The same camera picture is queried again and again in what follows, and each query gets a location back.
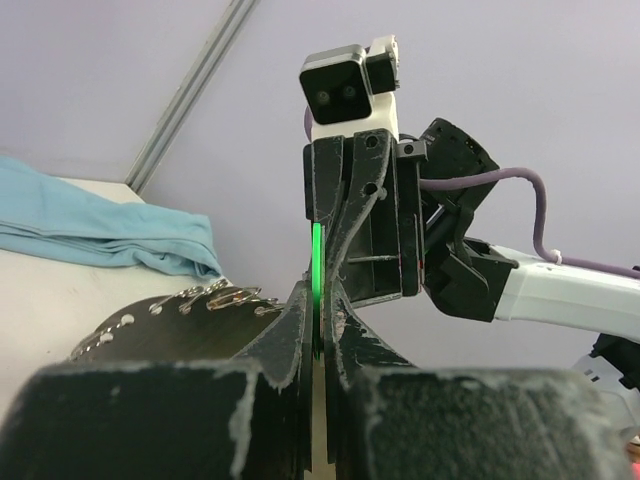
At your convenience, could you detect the large keyring holder blue handle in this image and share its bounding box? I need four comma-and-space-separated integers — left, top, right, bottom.
69, 278, 284, 363

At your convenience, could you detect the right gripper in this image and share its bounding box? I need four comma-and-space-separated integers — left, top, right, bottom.
303, 130, 426, 305

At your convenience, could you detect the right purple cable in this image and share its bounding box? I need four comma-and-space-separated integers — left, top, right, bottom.
303, 107, 640, 280

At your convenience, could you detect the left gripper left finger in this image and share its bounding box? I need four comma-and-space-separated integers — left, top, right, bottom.
234, 280, 312, 390

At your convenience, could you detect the green tag key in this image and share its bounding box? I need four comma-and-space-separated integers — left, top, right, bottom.
310, 222, 325, 360

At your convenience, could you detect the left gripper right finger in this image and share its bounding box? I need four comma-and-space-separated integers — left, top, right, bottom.
324, 284, 412, 390

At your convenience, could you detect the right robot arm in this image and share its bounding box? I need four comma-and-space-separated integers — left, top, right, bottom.
304, 118, 639, 438

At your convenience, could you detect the light blue cloth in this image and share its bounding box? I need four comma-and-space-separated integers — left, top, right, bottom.
1, 157, 222, 279

